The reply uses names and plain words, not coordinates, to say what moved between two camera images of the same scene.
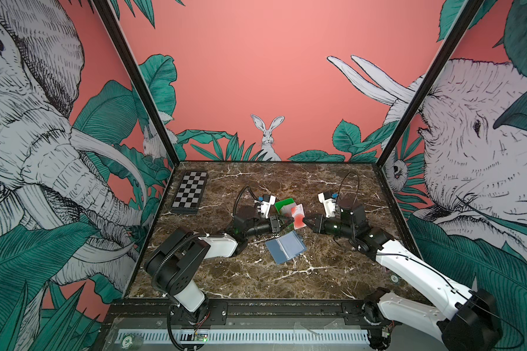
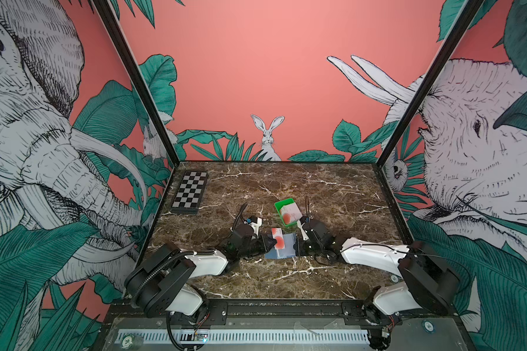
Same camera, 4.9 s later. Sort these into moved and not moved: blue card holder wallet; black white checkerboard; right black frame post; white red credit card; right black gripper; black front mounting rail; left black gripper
Moved: right black gripper; left black gripper; white red credit card
Not moved: black front mounting rail; blue card holder wallet; right black frame post; black white checkerboard
